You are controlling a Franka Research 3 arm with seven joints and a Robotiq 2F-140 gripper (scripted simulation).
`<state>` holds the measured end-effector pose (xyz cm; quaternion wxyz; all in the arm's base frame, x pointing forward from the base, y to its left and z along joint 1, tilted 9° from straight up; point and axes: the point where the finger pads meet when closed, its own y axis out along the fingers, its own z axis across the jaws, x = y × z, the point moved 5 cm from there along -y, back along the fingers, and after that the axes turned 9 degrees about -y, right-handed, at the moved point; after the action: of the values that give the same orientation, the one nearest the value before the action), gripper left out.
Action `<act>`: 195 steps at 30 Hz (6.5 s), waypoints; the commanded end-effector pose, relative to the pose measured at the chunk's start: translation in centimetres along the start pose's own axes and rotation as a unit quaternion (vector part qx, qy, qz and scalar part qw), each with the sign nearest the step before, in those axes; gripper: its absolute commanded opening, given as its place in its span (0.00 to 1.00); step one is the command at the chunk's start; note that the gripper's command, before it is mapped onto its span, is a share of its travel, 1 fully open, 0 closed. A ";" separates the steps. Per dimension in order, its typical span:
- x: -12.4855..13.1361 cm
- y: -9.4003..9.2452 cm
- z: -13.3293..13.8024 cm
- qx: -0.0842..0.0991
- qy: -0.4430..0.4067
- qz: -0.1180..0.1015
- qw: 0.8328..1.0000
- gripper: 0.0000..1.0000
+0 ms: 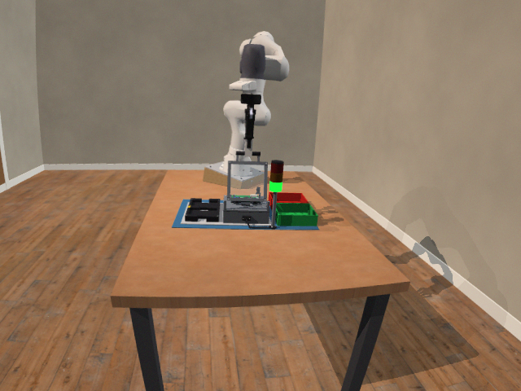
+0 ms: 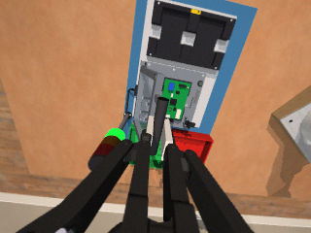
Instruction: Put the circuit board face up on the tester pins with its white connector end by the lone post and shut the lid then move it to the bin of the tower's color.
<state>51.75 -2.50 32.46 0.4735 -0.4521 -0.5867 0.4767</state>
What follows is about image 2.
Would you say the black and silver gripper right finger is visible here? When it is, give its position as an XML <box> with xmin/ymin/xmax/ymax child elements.
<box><xmin>160</xmin><ymin>118</ymin><xmax>255</xmax><ymax>233</ymax></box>

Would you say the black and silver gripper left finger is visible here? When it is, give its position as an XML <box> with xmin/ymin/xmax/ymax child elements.
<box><xmin>16</xmin><ymin>116</ymin><xmax>154</xmax><ymax>233</ymax></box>

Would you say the red open-top bin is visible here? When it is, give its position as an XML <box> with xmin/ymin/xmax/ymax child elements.
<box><xmin>171</xmin><ymin>128</ymin><xmax>214</xmax><ymax>163</ymax></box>

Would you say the green circuit board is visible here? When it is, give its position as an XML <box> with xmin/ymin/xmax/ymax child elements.
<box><xmin>161</xmin><ymin>79</ymin><xmax>190</xmax><ymax>119</ymax></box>

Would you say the green bin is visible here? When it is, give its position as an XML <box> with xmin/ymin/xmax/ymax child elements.
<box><xmin>128</xmin><ymin>122</ymin><xmax>163</xmax><ymax>169</ymax></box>

